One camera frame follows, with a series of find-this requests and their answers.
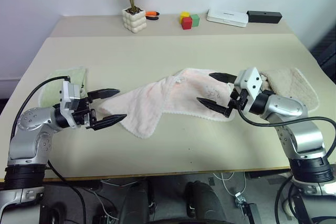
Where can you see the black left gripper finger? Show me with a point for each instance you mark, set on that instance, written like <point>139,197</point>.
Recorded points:
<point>105,93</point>
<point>110,120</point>

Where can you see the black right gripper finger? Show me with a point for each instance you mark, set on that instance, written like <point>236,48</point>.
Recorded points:
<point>215,104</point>
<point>225,77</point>

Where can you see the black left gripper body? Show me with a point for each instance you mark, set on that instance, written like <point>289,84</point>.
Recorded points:
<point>82,113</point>

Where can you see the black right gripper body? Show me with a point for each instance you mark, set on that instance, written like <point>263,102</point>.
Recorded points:
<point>239,99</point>

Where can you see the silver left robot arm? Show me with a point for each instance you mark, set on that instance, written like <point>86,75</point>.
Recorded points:
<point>29,140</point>

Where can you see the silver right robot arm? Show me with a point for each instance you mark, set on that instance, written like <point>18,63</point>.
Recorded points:
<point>302,132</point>

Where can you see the green towel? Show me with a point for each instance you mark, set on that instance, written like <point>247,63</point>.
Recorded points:
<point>52,87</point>

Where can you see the pink towel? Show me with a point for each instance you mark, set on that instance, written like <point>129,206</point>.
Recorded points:
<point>162,95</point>

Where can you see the beige towel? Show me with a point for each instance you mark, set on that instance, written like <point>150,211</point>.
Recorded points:
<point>291,85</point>

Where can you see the white flat box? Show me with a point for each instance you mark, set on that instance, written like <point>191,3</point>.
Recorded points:
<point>227,18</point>

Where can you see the green cube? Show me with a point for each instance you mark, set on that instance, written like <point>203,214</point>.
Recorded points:
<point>195,20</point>

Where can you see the red cube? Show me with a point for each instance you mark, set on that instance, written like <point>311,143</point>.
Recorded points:
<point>187,23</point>

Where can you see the black rectangular box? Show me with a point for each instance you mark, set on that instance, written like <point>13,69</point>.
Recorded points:
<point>263,17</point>

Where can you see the yellow cube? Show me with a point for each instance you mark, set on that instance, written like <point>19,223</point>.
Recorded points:
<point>184,15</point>

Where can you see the green plant in white pot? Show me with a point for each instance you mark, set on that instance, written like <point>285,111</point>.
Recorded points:
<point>134,20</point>

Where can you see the dark rounded shape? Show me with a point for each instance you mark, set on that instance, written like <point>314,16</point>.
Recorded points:
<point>203,203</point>
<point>135,203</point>

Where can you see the orange and black tool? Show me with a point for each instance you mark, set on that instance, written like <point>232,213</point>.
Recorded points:
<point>152,14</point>

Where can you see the metal clamp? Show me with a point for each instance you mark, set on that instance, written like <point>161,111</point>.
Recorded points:
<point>239,200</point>

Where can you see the dark chair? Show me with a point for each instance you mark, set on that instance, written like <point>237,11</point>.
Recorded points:
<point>326,51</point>

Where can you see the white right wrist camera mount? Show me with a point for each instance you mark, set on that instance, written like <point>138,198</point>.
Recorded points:
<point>250,82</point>

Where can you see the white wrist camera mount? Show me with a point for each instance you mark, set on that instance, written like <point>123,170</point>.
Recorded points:
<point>250,82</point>
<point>69,95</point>

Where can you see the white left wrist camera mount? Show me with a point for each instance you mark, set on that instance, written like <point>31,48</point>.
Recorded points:
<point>69,95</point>

